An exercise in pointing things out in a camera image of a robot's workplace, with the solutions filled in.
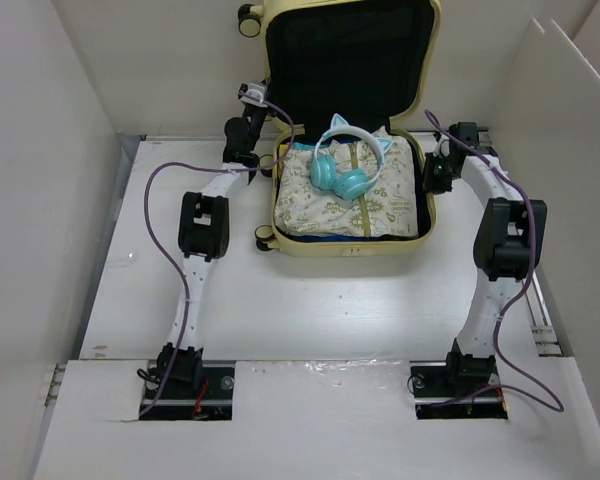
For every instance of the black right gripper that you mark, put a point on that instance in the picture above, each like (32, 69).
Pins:
(430, 185)

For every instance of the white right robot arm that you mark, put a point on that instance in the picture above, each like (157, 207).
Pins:
(506, 251)

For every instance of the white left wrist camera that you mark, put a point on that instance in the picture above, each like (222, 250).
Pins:
(253, 94)

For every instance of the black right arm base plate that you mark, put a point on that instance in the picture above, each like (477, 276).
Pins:
(438, 397)

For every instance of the cream printed zip jacket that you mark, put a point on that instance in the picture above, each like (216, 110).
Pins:
(388, 208)

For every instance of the yellow suitcase with black lining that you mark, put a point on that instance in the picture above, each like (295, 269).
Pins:
(337, 72)

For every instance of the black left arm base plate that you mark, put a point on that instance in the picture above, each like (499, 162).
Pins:
(211, 401)

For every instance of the royal blue printed shirt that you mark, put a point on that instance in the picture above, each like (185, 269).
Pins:
(343, 238)

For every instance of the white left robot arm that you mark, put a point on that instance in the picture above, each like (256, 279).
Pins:
(203, 238)

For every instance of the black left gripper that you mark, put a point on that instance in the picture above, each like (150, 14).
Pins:
(265, 109)

